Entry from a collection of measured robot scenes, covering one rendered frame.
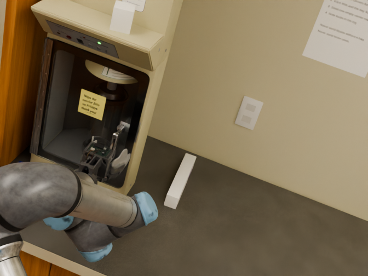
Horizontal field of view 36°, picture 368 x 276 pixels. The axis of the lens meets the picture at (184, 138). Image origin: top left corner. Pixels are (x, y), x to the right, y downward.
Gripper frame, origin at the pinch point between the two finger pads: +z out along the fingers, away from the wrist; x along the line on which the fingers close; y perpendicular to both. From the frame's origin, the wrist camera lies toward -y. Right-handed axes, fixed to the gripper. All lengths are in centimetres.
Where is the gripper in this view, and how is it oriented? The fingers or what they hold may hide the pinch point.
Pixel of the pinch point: (111, 150)
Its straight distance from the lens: 163.1
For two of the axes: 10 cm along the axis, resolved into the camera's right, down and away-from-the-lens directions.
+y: 2.5, -8.1, -5.3
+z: 2.8, -4.7, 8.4
